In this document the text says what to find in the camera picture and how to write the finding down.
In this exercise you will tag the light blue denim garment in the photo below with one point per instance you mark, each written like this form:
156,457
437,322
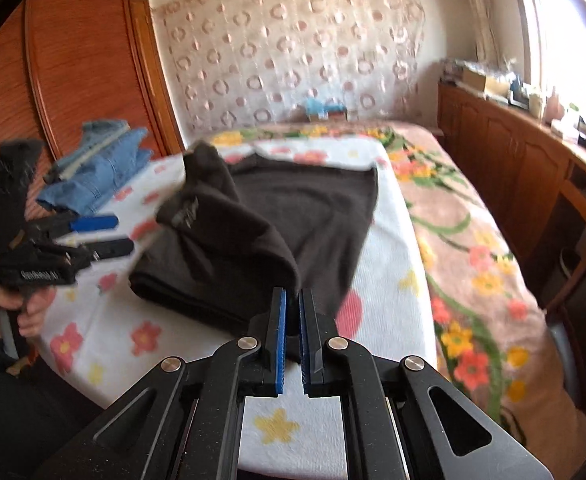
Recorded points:
104,127

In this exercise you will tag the white jar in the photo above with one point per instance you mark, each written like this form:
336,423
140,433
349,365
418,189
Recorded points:
535,106

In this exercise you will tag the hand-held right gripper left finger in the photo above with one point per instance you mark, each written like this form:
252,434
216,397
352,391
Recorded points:
281,340

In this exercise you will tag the wooden cabinet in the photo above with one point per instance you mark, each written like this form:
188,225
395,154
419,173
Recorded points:
498,150

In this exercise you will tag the pink bottle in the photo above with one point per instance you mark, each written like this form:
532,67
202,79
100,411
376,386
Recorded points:
553,104

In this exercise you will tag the circle-patterned wall cloth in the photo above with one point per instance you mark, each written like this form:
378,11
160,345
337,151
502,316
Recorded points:
298,50

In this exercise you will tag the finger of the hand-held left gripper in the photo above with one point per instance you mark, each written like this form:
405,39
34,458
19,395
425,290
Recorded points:
95,222
113,249

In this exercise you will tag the window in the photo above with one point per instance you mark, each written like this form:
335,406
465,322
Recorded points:
573,50

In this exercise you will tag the blue jeans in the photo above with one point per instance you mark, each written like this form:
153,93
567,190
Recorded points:
108,175

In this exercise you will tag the open cardboard box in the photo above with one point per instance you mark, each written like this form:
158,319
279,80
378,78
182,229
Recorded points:
480,81

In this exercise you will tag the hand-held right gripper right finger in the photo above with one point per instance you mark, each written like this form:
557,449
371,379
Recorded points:
307,350

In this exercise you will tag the grey-green garment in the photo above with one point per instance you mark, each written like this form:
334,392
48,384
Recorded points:
95,147

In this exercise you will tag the person's dark clothing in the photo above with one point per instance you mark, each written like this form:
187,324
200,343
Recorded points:
18,410

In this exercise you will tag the white floral blanket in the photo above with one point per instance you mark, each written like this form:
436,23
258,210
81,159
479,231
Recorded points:
123,310

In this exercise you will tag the dark brown shorts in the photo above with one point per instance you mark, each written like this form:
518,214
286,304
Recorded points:
298,220

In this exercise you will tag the cream window curtain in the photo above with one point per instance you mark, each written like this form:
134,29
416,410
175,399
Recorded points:
478,10

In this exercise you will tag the wooden headboard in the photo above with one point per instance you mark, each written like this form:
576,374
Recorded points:
73,60

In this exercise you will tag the cardboard box with blue contents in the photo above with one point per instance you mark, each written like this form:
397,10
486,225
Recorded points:
323,109

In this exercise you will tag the pink floral bedspread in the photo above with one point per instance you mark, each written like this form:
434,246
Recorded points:
473,240

